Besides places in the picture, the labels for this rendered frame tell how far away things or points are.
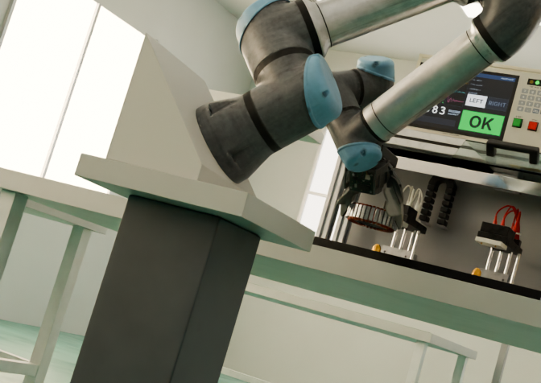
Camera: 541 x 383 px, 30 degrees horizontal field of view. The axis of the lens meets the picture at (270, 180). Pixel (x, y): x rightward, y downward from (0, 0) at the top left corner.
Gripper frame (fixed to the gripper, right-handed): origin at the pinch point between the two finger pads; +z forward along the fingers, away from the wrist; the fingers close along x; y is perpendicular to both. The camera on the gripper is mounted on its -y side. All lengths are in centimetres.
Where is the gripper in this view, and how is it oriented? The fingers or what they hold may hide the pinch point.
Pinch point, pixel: (372, 220)
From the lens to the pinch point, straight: 215.1
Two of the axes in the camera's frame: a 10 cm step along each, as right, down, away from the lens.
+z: -0.2, 9.4, 3.3
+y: -5.2, 2.7, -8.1
